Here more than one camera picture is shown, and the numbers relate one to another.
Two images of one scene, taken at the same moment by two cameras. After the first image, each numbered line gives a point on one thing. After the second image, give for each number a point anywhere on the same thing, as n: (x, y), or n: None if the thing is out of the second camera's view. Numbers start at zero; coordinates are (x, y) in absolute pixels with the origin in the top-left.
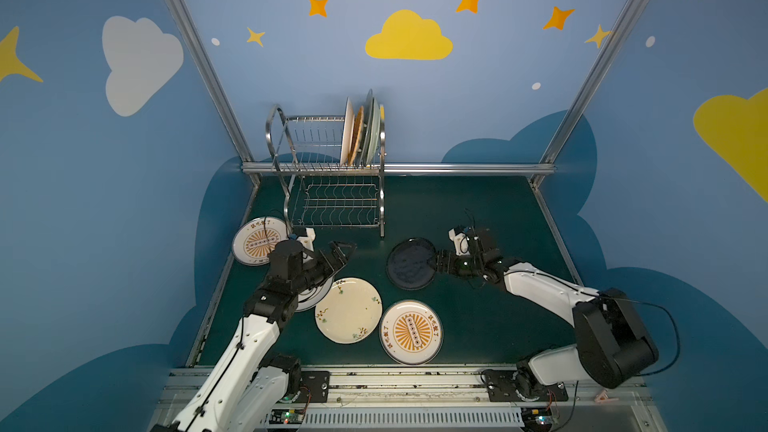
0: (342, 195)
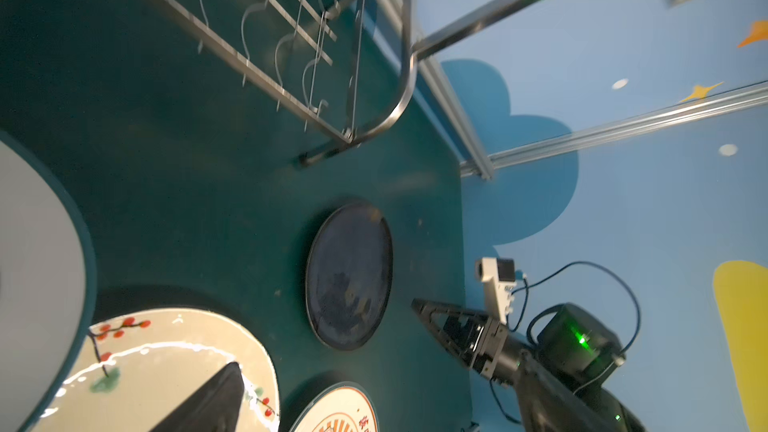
0: (334, 33)
